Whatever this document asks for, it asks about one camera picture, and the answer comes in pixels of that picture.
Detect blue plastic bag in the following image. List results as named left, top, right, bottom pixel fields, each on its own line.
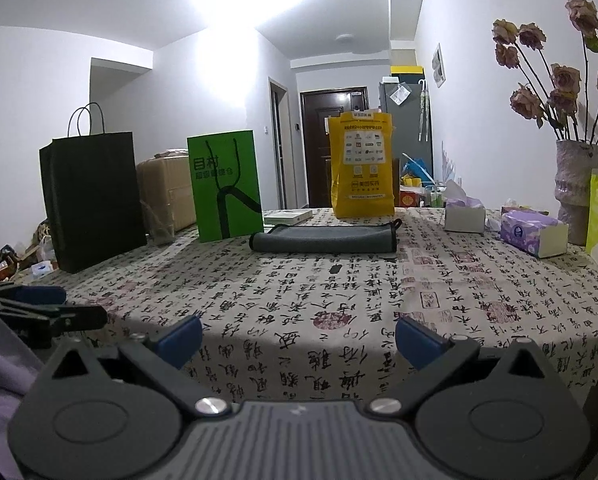
left=400, top=152, right=438, bottom=182

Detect green paper bag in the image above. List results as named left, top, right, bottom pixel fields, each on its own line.
left=186, top=130, right=264, bottom=244

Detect dark brown door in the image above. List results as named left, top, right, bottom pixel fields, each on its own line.
left=299, top=88, right=368, bottom=209

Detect grey refrigerator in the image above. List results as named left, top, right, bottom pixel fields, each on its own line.
left=378, top=75, right=434, bottom=202

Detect purple tissue box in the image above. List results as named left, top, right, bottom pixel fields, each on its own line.
left=500, top=209, right=570, bottom=260

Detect black paper bag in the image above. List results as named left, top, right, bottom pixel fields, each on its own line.
left=39, top=102, right=148, bottom=275

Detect grey towel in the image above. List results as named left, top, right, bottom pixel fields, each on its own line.
left=249, top=220, right=403, bottom=255

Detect wall picture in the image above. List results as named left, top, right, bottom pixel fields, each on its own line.
left=431, top=42, right=448, bottom=89

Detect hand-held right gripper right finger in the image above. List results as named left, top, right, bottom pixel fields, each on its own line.
left=367, top=316, right=558, bottom=419

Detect red box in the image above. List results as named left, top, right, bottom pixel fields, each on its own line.
left=398, top=186, right=426, bottom=209

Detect printed tablecloth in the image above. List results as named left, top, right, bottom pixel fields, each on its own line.
left=16, top=206, right=598, bottom=406

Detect white textured vase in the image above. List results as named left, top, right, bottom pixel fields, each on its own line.
left=554, top=139, right=598, bottom=246

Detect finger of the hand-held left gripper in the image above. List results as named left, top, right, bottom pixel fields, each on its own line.
left=0, top=283, right=68, bottom=312
left=0, top=304, right=109, bottom=352

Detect cardboard box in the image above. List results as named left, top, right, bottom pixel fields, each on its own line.
left=136, top=148, right=198, bottom=234

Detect dried roses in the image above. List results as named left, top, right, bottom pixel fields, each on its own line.
left=492, top=0, right=598, bottom=145

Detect floor clutter pile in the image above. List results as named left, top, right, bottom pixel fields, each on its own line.
left=0, top=219, right=56, bottom=283

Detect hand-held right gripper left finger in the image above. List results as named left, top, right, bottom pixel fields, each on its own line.
left=40, top=316, right=231, bottom=419

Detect white tissue box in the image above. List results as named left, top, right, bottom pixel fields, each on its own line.
left=443, top=179, right=488, bottom=234

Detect white flat box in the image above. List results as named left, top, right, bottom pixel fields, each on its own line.
left=263, top=210, right=314, bottom=226

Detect yellow delivery bag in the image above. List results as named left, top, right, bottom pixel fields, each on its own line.
left=327, top=111, right=397, bottom=220

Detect clear plastic container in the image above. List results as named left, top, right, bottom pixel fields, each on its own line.
left=141, top=202, right=178, bottom=246

